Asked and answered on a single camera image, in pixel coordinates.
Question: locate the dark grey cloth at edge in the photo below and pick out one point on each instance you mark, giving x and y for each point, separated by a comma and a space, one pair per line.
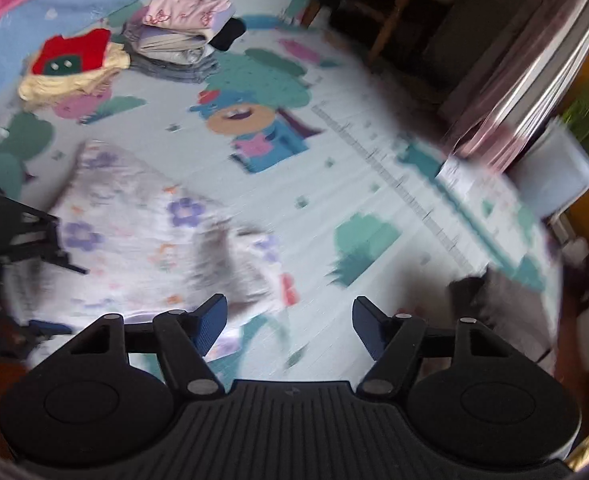
511, 310

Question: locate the pink grey folded clothes stack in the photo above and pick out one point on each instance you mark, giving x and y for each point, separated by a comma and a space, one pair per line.
177, 39

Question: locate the white plastic bin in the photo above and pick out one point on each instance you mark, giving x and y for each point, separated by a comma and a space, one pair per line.
553, 173

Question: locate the colourful cartoon play mat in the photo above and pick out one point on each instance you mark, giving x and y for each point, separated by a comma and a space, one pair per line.
293, 135

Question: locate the white floral quilted baby garment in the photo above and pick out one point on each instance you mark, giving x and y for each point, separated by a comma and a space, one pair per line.
148, 245

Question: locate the red green yellow folded clothes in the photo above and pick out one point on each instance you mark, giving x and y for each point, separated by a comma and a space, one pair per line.
71, 66

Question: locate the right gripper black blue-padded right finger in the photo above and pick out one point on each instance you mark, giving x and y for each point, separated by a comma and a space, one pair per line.
394, 344

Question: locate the pink striped curtain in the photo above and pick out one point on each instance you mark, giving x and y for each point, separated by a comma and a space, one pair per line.
498, 107

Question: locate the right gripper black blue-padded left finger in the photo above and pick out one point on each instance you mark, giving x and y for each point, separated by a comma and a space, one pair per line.
184, 339

